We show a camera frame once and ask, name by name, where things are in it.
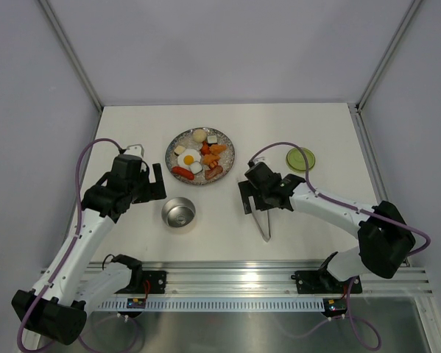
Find green round lid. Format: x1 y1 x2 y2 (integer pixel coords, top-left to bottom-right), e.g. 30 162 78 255
286 148 316 173

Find left aluminium frame post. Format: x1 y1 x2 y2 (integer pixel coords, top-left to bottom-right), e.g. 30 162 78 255
35 0 104 114

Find sushi roll toy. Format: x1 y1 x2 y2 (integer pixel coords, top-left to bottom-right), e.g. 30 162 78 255
206 135 218 146

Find white rice cube toy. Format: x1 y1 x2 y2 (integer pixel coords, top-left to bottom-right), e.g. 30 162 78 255
189 162 203 174

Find orange fried nugget toy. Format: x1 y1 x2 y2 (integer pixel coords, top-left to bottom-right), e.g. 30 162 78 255
209 144 227 155

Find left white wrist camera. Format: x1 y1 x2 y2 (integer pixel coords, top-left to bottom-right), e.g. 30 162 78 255
124 144 144 159

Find orange fried shrimp toy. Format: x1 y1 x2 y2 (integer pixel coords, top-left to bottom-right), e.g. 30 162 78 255
202 154 220 168

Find silver patterned plate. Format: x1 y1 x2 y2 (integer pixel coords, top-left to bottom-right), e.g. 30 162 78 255
164 127 236 186

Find right aluminium frame post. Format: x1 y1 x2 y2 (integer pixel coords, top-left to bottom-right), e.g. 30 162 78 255
355 0 424 114

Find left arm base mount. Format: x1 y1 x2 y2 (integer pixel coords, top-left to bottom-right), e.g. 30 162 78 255
129 270 167 295

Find fried egg toy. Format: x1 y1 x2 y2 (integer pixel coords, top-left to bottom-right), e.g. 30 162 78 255
177 149 201 169

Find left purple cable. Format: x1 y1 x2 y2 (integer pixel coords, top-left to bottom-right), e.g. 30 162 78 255
15 138 147 349

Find bacon slice toy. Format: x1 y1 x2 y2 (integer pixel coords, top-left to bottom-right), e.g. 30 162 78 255
205 165 223 180

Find stainless steel bowl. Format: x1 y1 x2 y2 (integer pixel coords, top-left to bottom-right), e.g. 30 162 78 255
161 197 197 234

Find white slotted cable duct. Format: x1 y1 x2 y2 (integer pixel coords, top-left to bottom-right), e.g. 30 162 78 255
97 297 325 313

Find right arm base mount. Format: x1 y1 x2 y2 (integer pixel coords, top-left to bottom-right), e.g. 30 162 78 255
290 270 362 294

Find beige round bun toy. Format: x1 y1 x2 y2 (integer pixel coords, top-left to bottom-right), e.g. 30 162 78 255
192 129 207 143

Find aluminium front rail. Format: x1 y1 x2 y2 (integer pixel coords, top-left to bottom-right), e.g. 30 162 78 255
143 260 433 298

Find aluminium frame post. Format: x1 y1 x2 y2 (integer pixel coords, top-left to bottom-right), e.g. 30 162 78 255
355 0 424 114
35 0 104 114

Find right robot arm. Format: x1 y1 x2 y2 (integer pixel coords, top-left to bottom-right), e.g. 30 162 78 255
238 162 416 293

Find stainless steel tongs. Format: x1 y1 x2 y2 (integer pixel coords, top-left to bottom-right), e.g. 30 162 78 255
251 210 272 243

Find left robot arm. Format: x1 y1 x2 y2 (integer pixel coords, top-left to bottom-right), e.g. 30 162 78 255
11 153 167 352

